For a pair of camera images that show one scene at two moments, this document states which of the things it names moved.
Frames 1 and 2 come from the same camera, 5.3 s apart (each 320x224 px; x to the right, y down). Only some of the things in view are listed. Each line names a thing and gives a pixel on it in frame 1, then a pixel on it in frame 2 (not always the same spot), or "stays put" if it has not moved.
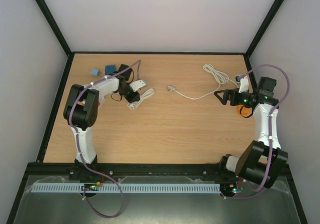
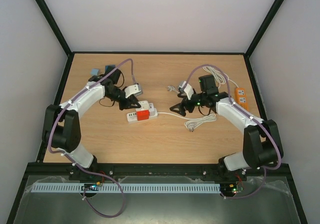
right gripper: x=232 y=97 → x=187 y=104
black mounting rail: x=78 y=171 stays put
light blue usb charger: x=95 y=72 stays put
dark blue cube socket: x=110 y=69 stays put
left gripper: x=133 y=99 → x=132 y=100
